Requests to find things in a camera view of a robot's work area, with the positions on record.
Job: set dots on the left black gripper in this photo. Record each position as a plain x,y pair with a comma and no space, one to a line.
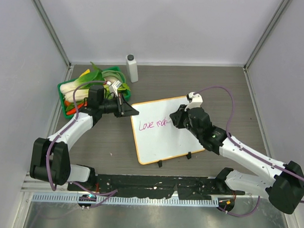
123,109

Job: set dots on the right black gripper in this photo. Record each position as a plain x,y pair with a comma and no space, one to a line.
177,117

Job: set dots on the orange framed whiteboard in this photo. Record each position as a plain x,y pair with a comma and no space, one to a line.
154,139

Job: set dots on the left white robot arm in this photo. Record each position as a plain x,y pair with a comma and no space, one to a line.
50,161

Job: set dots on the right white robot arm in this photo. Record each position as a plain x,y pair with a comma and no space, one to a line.
281,183

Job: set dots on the right black whiteboard foot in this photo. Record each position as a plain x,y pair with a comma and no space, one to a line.
189,155

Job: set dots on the black whiteboard foot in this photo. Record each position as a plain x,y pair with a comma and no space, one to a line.
189,155
159,164

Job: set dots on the left black whiteboard foot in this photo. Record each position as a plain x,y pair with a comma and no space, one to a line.
159,164

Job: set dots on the green plastic tray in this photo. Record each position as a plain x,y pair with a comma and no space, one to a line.
94,68

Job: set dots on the green onion bundle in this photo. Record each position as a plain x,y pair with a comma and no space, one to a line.
113,75

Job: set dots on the white bottle grey cap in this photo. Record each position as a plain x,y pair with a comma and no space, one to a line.
132,68

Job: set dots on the bok choy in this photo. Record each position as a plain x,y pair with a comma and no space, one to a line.
67,89

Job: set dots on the orange carrot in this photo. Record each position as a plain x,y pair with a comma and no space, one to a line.
70,108

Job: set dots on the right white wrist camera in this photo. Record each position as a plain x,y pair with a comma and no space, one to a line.
194,99

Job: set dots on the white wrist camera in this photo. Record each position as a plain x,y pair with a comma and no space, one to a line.
113,87
194,99

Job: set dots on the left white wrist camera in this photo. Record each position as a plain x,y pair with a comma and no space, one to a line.
113,87

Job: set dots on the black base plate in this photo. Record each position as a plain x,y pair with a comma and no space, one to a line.
159,187

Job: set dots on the white slotted cable duct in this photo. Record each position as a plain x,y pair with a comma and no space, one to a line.
78,197

